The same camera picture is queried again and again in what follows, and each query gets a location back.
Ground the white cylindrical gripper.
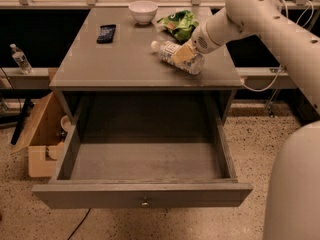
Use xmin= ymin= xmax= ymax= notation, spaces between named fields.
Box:
xmin=172 ymin=8 xmax=249 ymax=65

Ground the clear plastic water bottle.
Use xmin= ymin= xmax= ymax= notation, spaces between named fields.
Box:
xmin=151 ymin=41 xmax=204 ymax=75

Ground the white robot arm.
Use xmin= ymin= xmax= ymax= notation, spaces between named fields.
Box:
xmin=174 ymin=0 xmax=320 ymax=240

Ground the grey cabinet with counter top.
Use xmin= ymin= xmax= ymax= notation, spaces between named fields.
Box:
xmin=49 ymin=6 xmax=245 ymax=125

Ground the open grey top drawer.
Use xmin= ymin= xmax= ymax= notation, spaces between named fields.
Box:
xmin=31 ymin=93 xmax=254 ymax=210

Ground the small metal drawer knob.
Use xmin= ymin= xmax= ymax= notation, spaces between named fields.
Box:
xmin=141 ymin=197 xmax=150 ymax=208

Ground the water bottle on ledge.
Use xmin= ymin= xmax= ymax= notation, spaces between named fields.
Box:
xmin=10 ymin=44 xmax=32 ymax=75

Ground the green chip bag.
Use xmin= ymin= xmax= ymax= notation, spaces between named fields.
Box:
xmin=158 ymin=10 xmax=199 ymax=43

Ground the white ceramic bowl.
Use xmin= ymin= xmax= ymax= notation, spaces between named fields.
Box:
xmin=128 ymin=0 xmax=158 ymax=25

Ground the dark blue snack packet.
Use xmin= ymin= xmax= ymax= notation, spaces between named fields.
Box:
xmin=97 ymin=24 xmax=116 ymax=44

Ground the white cup in box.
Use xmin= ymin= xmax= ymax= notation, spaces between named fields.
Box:
xmin=60 ymin=115 xmax=71 ymax=132

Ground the open cardboard box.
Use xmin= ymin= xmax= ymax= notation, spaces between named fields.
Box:
xmin=11 ymin=92 xmax=65 ymax=178

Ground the white cable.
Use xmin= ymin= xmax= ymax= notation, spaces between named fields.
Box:
xmin=241 ymin=0 xmax=315 ymax=93

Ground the black floor cable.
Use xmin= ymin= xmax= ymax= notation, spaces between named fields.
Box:
xmin=66 ymin=208 xmax=92 ymax=240

